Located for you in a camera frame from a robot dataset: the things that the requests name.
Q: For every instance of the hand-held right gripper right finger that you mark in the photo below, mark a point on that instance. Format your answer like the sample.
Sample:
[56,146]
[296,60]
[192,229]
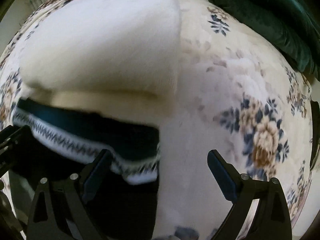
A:
[220,177]

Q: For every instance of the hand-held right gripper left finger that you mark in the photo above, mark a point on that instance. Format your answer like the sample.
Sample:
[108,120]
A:
[96,177]

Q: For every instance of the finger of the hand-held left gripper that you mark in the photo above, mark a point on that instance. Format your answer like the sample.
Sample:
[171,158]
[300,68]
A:
[15,140]

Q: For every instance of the striped knit sweater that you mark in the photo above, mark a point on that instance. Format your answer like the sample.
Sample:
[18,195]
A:
[100,140]

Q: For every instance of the floral bed blanket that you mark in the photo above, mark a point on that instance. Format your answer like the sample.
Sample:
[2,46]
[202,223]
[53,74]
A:
[225,100]

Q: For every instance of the folded white garment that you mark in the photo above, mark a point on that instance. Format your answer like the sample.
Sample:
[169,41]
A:
[105,45]

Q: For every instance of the folded green quilt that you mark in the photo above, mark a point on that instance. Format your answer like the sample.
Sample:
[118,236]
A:
[270,15]

